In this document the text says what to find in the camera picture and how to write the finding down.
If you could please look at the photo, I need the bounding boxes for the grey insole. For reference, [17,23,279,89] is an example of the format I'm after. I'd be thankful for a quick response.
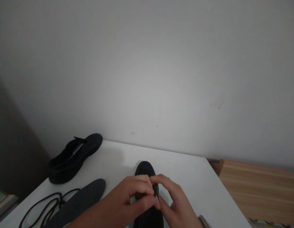
[46,178,106,228]

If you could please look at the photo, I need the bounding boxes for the person's right hand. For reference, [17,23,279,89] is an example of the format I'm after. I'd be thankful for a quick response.
[150,174,201,228]

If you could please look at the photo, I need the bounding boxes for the person's left hand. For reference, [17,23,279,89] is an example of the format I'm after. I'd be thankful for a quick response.
[96,176,161,228]

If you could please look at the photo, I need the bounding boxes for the light wooden furniture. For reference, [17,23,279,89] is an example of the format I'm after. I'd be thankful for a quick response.
[217,158,294,226]

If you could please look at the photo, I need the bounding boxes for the grey flat object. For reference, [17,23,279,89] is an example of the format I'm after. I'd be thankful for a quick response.
[198,214,212,228]

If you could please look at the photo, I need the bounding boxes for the black laced shoe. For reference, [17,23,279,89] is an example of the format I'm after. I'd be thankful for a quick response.
[48,133,103,185]

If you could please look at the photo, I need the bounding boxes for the black shoelace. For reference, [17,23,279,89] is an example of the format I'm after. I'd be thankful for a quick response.
[152,181,161,201]
[19,188,82,228]

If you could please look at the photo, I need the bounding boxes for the black shoe without insole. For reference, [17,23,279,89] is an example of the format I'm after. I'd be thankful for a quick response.
[133,161,167,228]

